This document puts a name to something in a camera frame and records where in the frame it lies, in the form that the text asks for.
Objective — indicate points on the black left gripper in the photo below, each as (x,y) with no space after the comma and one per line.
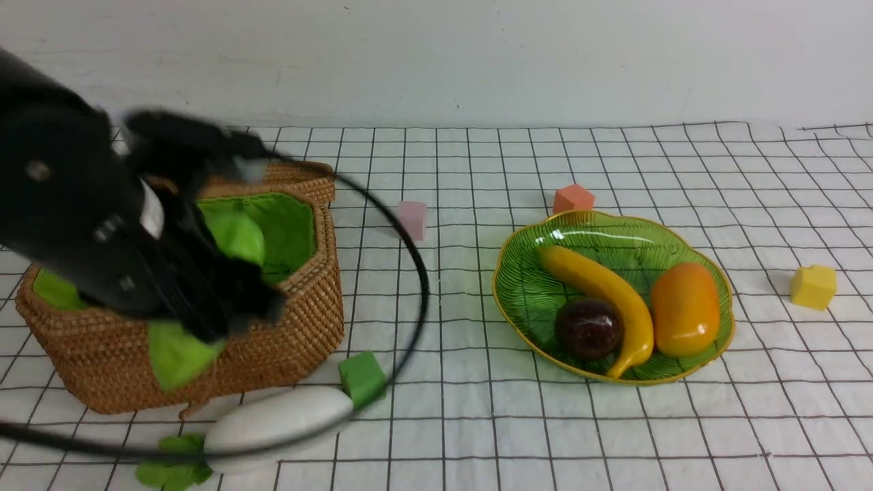
(207,269)

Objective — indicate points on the dark purple passion fruit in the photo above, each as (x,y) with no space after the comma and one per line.
(589,329)

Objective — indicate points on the yellow banana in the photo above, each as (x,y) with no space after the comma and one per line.
(599,282)

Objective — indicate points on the orange yellow mango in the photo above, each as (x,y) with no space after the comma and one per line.
(685,312)

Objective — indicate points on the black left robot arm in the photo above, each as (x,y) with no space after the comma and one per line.
(125,231)

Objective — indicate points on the woven wicker basket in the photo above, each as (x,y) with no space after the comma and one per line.
(103,358)

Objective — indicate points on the white radish with leaves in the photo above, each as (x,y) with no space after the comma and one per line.
(259,422)

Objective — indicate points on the wicker basket lid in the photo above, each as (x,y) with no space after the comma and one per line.
(318,186)

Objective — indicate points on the green foam cube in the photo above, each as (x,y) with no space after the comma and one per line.
(362,378)

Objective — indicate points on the pink foam cube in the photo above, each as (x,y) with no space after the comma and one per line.
(413,217)

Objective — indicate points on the white grid tablecloth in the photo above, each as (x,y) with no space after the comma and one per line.
(788,407)

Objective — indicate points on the green glass leaf plate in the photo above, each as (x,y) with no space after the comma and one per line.
(638,250)

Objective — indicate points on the orange foam cube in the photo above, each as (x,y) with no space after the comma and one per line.
(572,197)

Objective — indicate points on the yellow foam cube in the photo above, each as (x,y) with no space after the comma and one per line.
(813,287)

